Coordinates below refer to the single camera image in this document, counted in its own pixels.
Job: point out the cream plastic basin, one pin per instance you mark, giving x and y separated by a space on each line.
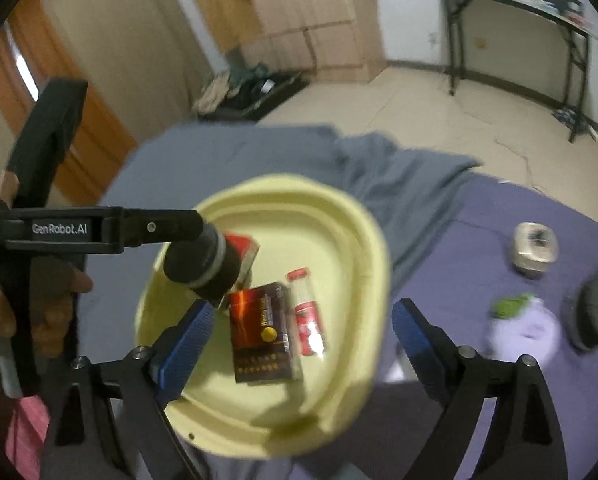
289 220

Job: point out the pile of clothes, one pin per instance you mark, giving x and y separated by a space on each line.
239 90

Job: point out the dark brown cigarette box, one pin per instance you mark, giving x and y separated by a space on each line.
259 350

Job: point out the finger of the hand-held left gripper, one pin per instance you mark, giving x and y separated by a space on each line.
164 225

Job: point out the dark grey round object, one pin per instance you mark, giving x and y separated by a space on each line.
596 310

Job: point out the beige curtain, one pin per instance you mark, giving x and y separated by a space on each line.
129 35

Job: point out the black folding table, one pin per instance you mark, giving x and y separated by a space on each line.
456 40

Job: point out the red cigarette box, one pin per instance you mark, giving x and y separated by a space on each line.
246 255

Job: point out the orange curtain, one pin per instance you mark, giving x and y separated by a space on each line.
79 125
1 75

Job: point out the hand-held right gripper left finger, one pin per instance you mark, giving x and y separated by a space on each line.
186 350

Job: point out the black foam cylinder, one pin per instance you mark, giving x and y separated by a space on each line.
199 265

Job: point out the purple bedsheet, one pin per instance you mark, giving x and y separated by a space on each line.
479 270

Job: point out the wooden wardrobe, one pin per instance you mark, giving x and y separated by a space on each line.
304 10

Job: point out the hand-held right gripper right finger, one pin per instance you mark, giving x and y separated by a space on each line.
414 345

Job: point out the clear bottle with red label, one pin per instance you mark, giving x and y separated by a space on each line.
306 320

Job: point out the grey blanket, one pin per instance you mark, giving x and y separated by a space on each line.
279 150

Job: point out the person's left hand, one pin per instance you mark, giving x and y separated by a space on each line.
54 320

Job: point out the pink cloth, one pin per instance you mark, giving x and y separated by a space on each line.
26 435

